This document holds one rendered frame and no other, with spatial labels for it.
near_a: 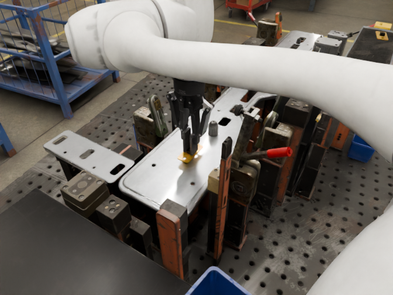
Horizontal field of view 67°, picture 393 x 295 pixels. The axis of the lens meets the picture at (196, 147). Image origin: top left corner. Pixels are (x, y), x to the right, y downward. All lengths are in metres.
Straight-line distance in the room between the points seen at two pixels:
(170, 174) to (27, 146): 2.09
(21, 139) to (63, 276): 2.30
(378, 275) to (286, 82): 0.23
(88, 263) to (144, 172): 0.29
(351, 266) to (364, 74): 0.19
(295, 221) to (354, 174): 0.38
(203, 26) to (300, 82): 0.29
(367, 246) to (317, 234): 0.85
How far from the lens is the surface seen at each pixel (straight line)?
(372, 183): 1.39
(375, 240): 0.28
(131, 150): 0.93
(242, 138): 0.70
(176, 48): 0.44
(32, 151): 2.72
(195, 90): 0.69
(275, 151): 0.70
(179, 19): 0.60
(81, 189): 0.75
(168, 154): 0.88
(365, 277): 0.27
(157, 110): 0.92
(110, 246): 0.67
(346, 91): 0.36
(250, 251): 1.03
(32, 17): 2.60
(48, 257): 0.70
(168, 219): 0.48
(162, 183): 0.79
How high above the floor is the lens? 1.59
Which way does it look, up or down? 41 degrees down
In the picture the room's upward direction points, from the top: straight up
